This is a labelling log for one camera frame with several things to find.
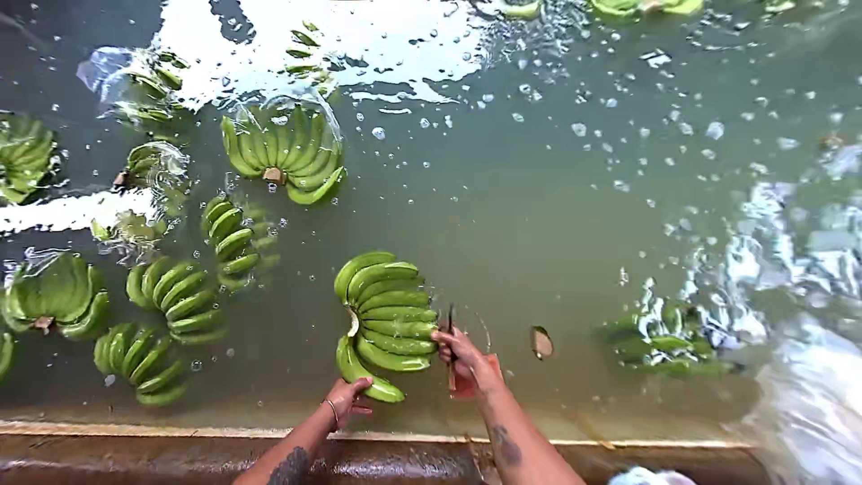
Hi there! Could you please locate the person's left hand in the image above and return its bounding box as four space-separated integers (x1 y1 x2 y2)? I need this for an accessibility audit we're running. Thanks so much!
326 376 373 432

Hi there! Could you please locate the person's right hand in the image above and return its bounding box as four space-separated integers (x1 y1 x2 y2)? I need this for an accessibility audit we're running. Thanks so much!
431 326 487 379

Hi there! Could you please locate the bunch of green bananas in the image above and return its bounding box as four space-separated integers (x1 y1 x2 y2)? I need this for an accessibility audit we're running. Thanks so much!
599 300 742 375
221 103 347 206
0 331 16 385
0 112 60 205
92 209 169 249
2 251 110 340
500 0 542 20
334 251 439 404
113 141 191 196
126 256 228 346
116 50 190 123
285 20 337 97
201 194 278 292
93 322 189 408
590 0 705 18

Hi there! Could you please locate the person's right forearm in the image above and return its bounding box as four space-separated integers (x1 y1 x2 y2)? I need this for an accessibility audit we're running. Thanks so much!
471 358 587 485

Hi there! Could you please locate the red flat object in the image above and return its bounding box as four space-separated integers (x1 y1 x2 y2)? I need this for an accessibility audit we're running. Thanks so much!
449 353 505 400

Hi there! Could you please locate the brown tank rim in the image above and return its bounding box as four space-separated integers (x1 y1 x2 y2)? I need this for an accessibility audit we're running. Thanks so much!
0 420 772 485

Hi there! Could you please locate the clear plastic bag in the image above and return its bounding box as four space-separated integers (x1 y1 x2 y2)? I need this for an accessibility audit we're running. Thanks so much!
76 46 145 119

